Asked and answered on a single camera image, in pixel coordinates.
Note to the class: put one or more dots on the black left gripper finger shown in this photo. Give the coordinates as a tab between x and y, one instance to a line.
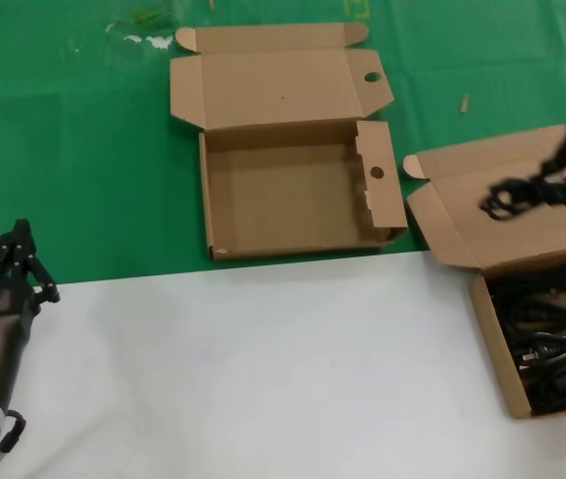
43	282
15	244

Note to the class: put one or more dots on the plain open cardboard box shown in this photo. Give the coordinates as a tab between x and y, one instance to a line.
462	219

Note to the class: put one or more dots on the cardboard box with round holes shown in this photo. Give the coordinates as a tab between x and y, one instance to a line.
282	199

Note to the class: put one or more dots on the green table cloth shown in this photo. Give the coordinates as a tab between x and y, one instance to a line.
63	149

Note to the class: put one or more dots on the short wooden stick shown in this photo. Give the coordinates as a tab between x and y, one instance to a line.
464	104

